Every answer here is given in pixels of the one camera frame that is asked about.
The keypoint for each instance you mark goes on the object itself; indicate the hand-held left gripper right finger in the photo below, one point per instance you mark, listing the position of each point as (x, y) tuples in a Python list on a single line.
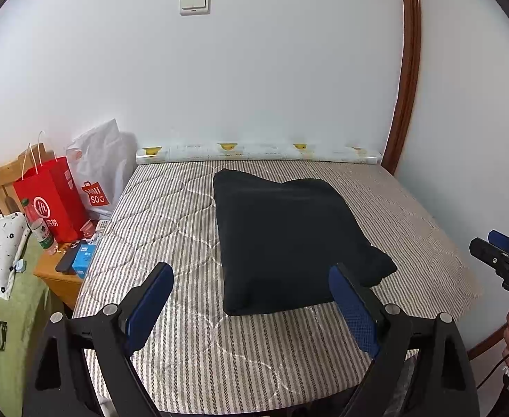
[(354, 312)]

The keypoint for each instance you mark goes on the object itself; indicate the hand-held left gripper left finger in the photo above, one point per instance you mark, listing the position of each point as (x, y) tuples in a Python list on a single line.
[(150, 308)]

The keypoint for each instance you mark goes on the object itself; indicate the black sweatshirt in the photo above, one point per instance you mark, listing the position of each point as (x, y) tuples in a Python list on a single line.
[(280, 234)]

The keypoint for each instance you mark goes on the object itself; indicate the brown wooden baseboard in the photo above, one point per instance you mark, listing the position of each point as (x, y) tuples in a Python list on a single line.
[(487, 344)]

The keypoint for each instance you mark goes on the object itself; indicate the blue box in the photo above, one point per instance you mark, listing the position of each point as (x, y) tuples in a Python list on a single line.
[(84, 260)]

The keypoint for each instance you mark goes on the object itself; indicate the striped quilted mattress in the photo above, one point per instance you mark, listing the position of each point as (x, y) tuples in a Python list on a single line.
[(172, 226)]

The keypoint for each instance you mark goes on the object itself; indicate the wooden nightstand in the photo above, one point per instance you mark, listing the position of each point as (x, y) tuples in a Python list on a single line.
[(59, 284)]

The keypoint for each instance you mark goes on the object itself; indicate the black phone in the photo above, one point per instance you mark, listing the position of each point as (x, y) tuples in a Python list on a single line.
[(67, 260)]

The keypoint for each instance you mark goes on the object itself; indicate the small red box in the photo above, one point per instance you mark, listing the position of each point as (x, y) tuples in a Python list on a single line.
[(88, 228)]

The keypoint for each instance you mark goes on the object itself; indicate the plastic water bottle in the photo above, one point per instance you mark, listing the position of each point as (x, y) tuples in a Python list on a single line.
[(39, 228)]

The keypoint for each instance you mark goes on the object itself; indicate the red paper shopping bag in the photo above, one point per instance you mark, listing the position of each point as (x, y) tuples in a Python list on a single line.
[(54, 200)]

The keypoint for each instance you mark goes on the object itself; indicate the white plastic shopping bag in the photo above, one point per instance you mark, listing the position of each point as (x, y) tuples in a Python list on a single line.
[(102, 160)]

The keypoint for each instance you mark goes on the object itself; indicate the white floral pillow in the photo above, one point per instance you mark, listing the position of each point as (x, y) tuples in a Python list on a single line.
[(2, 247)]

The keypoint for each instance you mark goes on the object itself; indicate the rolled white printed paper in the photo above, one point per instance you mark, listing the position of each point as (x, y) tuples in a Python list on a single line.
[(259, 153)]

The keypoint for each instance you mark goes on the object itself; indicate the brown wooden door frame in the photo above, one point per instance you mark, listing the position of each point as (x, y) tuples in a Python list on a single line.
[(411, 74)]

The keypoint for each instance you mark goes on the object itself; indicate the white wall light switch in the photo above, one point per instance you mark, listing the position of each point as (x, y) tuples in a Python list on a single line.
[(195, 3)]

